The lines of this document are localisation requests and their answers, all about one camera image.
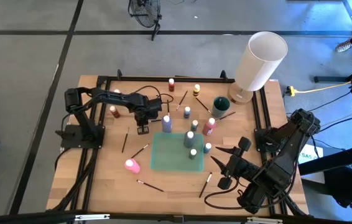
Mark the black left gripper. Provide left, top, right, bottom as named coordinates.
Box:
left=132, top=98, right=163, bottom=136

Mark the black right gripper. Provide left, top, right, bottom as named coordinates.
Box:
left=210, top=137, right=262, bottom=190

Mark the large purple paint bottle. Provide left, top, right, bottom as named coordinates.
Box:
left=161, top=114, right=173, bottom=134

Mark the large red paint bottle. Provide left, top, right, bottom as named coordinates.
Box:
left=202, top=117, right=216, bottom=136

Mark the teal plastic tray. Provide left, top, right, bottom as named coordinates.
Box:
left=150, top=132, right=205, bottom=173

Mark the large pink paint bottle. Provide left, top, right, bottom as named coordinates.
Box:
left=124, top=158, right=141, bottom=174

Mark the large grey paint bottle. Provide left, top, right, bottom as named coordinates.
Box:
left=183, top=130, right=196, bottom=149

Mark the small dark red paint bottle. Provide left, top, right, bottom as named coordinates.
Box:
left=109, top=105, right=121, bottom=119

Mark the dark green cup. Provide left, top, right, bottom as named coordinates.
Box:
left=211, top=96, right=231, bottom=118

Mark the white printed sign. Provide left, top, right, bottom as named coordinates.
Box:
left=299, top=151, right=325, bottom=165

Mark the white shade table lamp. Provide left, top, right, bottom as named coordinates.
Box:
left=227, top=30, right=289, bottom=105

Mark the black floor fan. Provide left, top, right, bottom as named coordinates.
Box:
left=127, top=0, right=163, bottom=42

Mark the person's shoe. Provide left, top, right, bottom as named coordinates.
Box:
left=334, top=39, right=352, bottom=53

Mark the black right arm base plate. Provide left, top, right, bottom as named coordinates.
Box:
left=254, top=129, right=300, bottom=154

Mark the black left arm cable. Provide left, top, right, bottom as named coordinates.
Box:
left=131, top=85, right=174, bottom=104

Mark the silver rail bracket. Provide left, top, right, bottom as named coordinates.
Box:
left=246, top=217, right=284, bottom=224
left=75, top=213, right=111, bottom=222

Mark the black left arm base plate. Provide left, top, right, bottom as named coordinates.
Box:
left=59, top=124, right=105, bottom=149

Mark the yellow extension cord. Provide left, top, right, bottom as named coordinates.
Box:
left=286, top=70, right=352, bottom=97

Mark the black power cable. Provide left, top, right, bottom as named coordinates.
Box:
left=314, top=90, right=352, bottom=113
left=317, top=112, right=352, bottom=147

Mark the beige cable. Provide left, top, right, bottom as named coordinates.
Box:
left=318, top=99, right=352, bottom=128

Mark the black camera rail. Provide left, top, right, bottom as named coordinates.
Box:
left=0, top=210, right=352, bottom=224

